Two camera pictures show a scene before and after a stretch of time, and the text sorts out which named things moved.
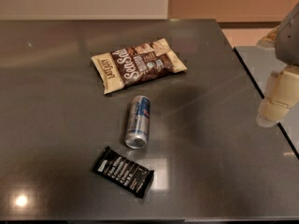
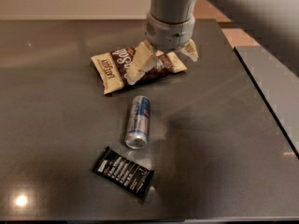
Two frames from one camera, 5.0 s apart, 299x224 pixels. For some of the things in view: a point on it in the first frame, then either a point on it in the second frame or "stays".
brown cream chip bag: x=127 y=66 stays
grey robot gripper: x=290 y=44 → x=169 y=36
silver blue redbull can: x=139 y=122 stays
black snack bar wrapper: x=123 y=172 stays
